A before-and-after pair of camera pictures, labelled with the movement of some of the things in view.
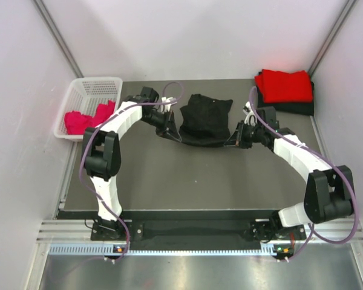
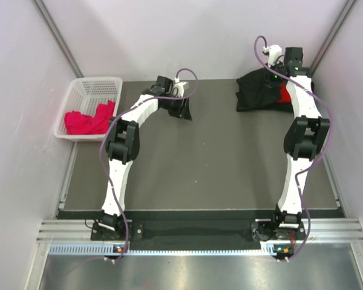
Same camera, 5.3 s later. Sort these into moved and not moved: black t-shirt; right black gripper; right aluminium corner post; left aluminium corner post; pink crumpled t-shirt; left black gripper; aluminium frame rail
Moved: left black gripper; black t-shirt; right black gripper
Not moved: pink crumpled t-shirt; right aluminium corner post; left aluminium corner post; aluminium frame rail
